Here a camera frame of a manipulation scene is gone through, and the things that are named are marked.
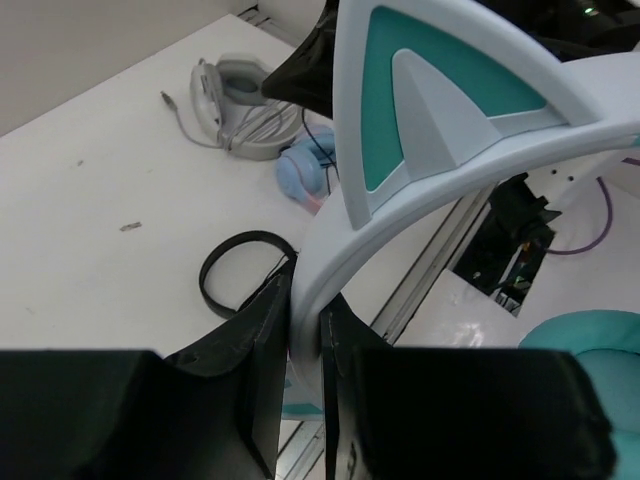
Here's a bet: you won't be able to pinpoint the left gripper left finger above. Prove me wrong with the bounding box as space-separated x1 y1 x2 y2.
1 275 290 479

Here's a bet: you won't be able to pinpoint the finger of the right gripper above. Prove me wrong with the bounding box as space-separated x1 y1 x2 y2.
262 1 339 119

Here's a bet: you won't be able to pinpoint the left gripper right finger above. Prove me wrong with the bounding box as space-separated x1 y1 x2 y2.
319 297 617 479

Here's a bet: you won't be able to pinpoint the teal cat-ear headphones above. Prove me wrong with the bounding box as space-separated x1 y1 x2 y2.
289 1 639 479

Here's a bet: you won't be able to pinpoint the grey white headphones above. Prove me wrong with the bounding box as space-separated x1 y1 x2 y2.
160 53 303 161

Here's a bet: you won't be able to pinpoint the pink blue cat-ear headphones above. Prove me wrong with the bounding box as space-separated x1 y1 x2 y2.
275 124 336 214

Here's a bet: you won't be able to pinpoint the black headphones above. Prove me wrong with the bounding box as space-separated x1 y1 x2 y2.
198 230 298 320

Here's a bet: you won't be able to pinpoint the small debris piece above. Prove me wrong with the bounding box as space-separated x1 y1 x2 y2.
120 222 142 232

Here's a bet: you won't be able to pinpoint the aluminium side rail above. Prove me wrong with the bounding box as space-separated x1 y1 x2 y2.
235 5 300 47

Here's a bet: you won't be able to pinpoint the aluminium front rail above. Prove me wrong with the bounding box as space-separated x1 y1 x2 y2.
276 189 489 479

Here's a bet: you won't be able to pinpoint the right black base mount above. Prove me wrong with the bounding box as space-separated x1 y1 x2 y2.
453 173 561 316

